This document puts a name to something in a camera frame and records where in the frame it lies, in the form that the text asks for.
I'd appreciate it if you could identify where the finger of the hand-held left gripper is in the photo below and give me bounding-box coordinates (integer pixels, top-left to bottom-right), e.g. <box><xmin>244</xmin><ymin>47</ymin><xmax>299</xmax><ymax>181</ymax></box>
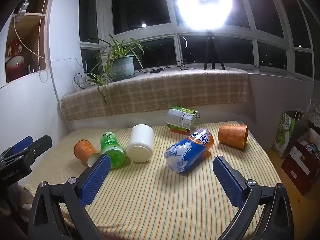
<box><xmin>0</xmin><ymin>136</ymin><xmax>34</xmax><ymax>161</ymax></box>
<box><xmin>0</xmin><ymin>135</ymin><xmax>53</xmax><ymax>174</ymax></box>

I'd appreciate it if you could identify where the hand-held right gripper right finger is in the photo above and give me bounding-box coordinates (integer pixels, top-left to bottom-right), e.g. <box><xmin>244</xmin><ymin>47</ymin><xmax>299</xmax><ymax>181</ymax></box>
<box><xmin>212</xmin><ymin>156</ymin><xmax>295</xmax><ymax>240</ymax></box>

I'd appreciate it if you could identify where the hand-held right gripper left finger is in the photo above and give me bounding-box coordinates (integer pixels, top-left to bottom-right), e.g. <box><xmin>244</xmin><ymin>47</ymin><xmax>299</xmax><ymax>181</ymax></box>
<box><xmin>28</xmin><ymin>154</ymin><xmax>112</xmax><ymax>240</ymax></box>

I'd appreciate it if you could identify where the blue bear print cup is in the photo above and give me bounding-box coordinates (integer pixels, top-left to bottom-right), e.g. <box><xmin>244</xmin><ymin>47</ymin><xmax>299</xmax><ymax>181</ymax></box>
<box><xmin>164</xmin><ymin>128</ymin><xmax>214</xmax><ymax>175</ymax></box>

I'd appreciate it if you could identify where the small orange paper cup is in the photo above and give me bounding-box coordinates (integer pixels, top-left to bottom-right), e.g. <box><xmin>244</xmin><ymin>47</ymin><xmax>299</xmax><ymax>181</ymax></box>
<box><xmin>73</xmin><ymin>140</ymin><xmax>100</xmax><ymax>167</ymax></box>

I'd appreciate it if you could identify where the green translucent cup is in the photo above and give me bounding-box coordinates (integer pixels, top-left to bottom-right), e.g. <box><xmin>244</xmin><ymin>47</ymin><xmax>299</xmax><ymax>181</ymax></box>
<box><xmin>100</xmin><ymin>131</ymin><xmax>125</xmax><ymax>168</ymax></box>

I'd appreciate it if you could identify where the large orange patterned cup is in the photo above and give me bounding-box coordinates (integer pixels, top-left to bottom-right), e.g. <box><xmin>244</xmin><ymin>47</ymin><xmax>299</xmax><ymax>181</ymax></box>
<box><xmin>218</xmin><ymin>124</ymin><xmax>249</xmax><ymax>151</ymax></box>

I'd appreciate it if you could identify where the white plastic cup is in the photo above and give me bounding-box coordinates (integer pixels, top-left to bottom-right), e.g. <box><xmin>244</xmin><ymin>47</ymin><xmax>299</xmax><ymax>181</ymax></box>
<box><xmin>126</xmin><ymin>124</ymin><xmax>155</xmax><ymax>164</ymax></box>

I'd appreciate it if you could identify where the green and white label cup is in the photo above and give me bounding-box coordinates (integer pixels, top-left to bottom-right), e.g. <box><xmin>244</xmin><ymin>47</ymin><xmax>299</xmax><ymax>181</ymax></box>
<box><xmin>166</xmin><ymin>106</ymin><xmax>200</xmax><ymax>133</ymax></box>

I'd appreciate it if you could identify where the beige slipper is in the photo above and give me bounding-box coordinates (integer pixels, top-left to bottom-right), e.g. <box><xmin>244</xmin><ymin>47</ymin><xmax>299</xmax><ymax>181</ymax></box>
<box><xmin>15</xmin><ymin>184</ymin><xmax>35</xmax><ymax>222</ymax></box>

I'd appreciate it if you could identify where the yellow striped tablecloth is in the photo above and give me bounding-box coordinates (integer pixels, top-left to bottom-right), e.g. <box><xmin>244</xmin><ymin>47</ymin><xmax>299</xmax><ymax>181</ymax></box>
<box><xmin>25</xmin><ymin>121</ymin><xmax>288</xmax><ymax>240</ymax></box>

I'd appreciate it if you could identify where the green printed paper bag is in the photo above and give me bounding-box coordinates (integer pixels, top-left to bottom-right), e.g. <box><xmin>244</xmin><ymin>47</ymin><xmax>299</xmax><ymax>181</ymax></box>
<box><xmin>272</xmin><ymin>111</ymin><xmax>304</xmax><ymax>159</ymax></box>

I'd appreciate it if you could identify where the dark red cardboard box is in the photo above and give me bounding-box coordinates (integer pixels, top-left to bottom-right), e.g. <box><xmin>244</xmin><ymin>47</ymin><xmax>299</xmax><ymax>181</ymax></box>
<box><xmin>281</xmin><ymin>127</ymin><xmax>320</xmax><ymax>197</ymax></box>

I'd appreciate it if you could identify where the white power strip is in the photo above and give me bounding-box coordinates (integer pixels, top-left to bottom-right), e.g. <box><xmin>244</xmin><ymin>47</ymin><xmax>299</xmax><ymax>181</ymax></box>
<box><xmin>75</xmin><ymin>61</ymin><xmax>91</xmax><ymax>90</ymax></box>

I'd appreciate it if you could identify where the red round ornament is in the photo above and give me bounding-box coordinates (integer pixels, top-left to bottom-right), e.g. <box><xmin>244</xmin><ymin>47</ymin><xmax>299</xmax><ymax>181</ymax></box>
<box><xmin>5</xmin><ymin>37</ymin><xmax>27</xmax><ymax>83</ymax></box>

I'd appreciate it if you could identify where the beige plaid blanket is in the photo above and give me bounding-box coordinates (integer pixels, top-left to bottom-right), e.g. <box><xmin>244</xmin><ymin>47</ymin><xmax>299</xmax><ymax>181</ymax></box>
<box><xmin>59</xmin><ymin>68</ymin><xmax>250</xmax><ymax>128</ymax></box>

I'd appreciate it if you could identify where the potted spider plant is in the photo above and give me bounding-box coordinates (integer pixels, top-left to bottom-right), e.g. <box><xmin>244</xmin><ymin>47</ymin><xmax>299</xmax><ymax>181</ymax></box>
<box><xmin>85</xmin><ymin>34</ymin><xmax>150</xmax><ymax>104</ymax></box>

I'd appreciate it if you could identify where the wooden shelf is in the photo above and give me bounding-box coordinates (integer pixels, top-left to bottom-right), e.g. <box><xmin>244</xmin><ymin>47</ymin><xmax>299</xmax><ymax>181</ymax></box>
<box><xmin>0</xmin><ymin>0</ymin><xmax>57</xmax><ymax>88</ymax></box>

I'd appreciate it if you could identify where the black tripod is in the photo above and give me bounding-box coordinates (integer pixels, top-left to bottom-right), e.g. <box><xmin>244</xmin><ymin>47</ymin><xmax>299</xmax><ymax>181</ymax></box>
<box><xmin>204</xmin><ymin>30</ymin><xmax>225</xmax><ymax>70</ymax></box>

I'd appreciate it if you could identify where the white cable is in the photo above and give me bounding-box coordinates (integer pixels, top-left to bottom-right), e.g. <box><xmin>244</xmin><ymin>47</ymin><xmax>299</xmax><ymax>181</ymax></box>
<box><xmin>14</xmin><ymin>17</ymin><xmax>85</xmax><ymax>80</ymax></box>

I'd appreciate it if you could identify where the white beaded cord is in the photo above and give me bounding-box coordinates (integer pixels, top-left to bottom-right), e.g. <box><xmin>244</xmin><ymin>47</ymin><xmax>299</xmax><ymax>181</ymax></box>
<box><xmin>37</xmin><ymin>0</ymin><xmax>50</xmax><ymax>83</ymax></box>

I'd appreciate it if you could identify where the black cable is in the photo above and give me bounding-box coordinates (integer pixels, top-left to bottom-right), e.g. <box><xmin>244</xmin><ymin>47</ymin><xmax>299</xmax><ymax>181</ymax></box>
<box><xmin>136</xmin><ymin>60</ymin><xmax>197</xmax><ymax>74</ymax></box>

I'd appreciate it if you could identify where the ring light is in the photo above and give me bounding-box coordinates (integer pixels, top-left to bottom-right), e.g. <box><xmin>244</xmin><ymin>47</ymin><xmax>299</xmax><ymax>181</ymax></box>
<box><xmin>176</xmin><ymin>0</ymin><xmax>234</xmax><ymax>32</ymax></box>

